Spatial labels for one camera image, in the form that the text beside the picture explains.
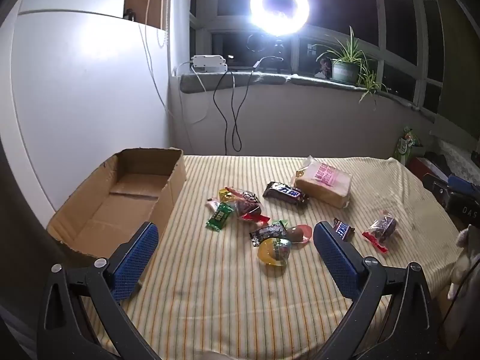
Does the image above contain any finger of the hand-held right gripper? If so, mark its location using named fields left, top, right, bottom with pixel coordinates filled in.
left=423, top=172, right=455, bottom=208
left=446, top=174, right=476, bottom=194

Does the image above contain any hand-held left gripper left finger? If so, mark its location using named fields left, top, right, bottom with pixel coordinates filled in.
left=36, top=222, right=162, bottom=360

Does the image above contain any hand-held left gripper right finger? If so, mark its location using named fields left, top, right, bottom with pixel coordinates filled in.
left=313, top=221, right=445, bottom=360

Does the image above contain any brown chocolate bar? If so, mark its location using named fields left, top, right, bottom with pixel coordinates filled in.
left=333, top=218, right=355, bottom=242

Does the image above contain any cardboard box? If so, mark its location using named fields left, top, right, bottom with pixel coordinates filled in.
left=46, top=147, right=187, bottom=269

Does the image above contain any clear dark pastry packet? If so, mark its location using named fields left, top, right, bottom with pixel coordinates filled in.
left=225, top=187, right=271, bottom=224
left=362, top=211, right=398, bottom=253

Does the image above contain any yellow jelly cup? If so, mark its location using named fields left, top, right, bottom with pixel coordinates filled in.
left=257, top=237, right=292, bottom=269

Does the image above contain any bread bag with pink print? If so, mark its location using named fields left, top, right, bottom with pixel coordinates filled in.
left=293, top=155, right=353, bottom=209

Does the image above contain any person's right hand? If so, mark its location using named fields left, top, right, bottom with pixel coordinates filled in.
left=447, top=224, right=480, bottom=301

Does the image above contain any red box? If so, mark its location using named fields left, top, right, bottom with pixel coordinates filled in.
left=407, top=156, right=451, bottom=181

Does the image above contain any pink jelly cup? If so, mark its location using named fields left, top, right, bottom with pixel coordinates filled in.
left=284, top=224, right=314, bottom=246

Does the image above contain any green snack bag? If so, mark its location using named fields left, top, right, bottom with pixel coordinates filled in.
left=392, top=127, right=421, bottom=166

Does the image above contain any small black snack packet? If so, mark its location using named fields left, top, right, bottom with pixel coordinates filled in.
left=250, top=226, right=283, bottom=247

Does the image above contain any black chocolate bar wrapper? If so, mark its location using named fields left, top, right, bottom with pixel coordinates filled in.
left=262, top=181, right=310, bottom=205

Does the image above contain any green snack packet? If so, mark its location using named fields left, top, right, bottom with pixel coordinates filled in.
left=205, top=202, right=234, bottom=231

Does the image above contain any striped yellow table cloth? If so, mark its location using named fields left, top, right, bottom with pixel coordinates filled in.
left=77, top=154, right=464, bottom=360

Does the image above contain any potted spider plant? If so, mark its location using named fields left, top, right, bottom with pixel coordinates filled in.
left=313, top=26, right=389, bottom=106

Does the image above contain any white power strip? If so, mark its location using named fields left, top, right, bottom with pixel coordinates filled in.
left=190, top=55, right=228, bottom=73

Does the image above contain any black cable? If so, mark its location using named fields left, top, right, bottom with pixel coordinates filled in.
left=213, top=56, right=284, bottom=153

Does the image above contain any window frame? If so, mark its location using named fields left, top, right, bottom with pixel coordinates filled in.
left=189, top=0, right=449, bottom=115

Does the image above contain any white cable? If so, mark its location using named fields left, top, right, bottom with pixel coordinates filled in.
left=173, top=61, right=211, bottom=124

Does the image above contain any ring light stand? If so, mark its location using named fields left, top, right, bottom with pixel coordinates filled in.
left=269, top=34, right=294, bottom=74

